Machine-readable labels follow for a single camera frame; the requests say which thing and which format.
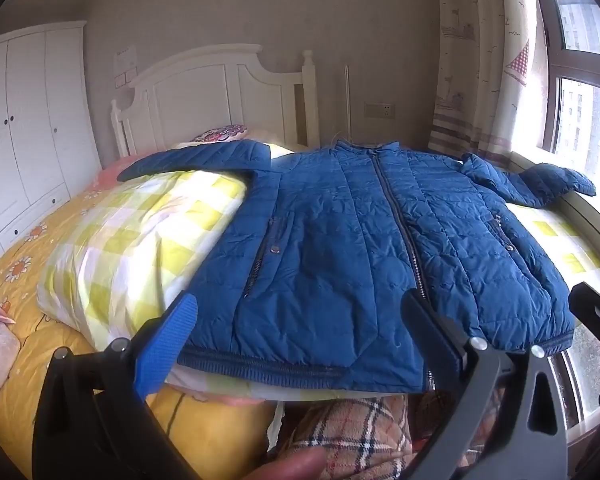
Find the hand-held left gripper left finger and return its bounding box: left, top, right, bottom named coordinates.
left=32, top=292, right=201, bottom=480

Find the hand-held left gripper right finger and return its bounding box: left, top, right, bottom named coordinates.
left=400, top=290, right=568, bottom=480

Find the blue quilted jacket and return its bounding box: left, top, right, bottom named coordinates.
left=116, top=139, right=597, bottom=393

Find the person's left hand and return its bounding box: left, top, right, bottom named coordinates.
left=244, top=447, right=327, bottom=480

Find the yellow white checked quilt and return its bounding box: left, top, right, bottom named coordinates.
left=36, top=141, right=600, bottom=403

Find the orange floral bed cover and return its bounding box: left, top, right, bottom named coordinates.
left=0, top=152, right=281, bottom=480

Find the plaid blanket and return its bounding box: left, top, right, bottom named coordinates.
left=267, top=392, right=481, bottom=480

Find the window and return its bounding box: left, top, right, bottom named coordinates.
left=530, top=0, right=600, bottom=196

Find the floral embroidered pillow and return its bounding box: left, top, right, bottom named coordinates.
left=189, top=122, right=251, bottom=144

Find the white bed headboard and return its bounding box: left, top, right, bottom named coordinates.
left=110, top=44, right=321, bottom=158

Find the white wardrobe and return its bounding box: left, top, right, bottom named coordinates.
left=0, top=21, right=103, bottom=261

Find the patterned curtain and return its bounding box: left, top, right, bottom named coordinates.
left=427, top=0, right=543, bottom=171

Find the wall socket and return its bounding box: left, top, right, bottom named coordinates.
left=364, top=102, right=396, bottom=120

